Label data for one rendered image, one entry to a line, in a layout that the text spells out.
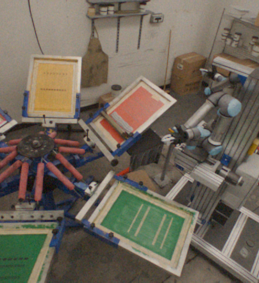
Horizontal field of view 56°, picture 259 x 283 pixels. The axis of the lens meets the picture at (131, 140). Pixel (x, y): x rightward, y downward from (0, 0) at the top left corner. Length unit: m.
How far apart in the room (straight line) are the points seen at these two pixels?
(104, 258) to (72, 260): 0.35
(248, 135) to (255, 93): 0.38
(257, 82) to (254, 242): 1.91
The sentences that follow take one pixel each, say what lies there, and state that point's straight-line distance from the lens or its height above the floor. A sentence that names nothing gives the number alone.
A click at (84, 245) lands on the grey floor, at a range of 3.06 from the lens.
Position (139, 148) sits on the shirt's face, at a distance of 2.69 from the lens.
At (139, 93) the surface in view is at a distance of 2.67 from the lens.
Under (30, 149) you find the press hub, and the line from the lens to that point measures 2.18.
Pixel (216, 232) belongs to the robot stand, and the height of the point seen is 0.21.
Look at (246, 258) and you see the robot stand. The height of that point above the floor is 0.21.
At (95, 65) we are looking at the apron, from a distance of 4.47.
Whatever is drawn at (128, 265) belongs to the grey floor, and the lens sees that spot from 2.98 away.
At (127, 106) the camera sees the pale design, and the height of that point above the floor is 1.34.
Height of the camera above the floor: 2.76
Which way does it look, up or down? 41 degrees down
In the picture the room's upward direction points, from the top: 7 degrees clockwise
